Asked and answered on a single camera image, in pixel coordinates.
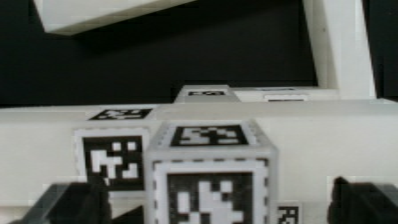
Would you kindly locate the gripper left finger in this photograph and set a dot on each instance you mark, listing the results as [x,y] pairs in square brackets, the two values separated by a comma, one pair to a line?
[71,204]

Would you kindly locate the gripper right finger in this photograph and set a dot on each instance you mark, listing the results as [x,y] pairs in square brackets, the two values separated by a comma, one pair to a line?
[364,203]

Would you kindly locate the white chair back frame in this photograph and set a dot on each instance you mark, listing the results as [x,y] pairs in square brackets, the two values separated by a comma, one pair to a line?
[334,135]

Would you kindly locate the white chair leg block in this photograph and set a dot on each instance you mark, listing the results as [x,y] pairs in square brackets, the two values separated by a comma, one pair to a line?
[210,164]

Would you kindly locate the white chair seat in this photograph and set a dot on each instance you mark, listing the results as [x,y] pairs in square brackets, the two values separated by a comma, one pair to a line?
[226,94]

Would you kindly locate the white U-shaped fixture wall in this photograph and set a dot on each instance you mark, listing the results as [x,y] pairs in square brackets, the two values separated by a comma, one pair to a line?
[336,25]

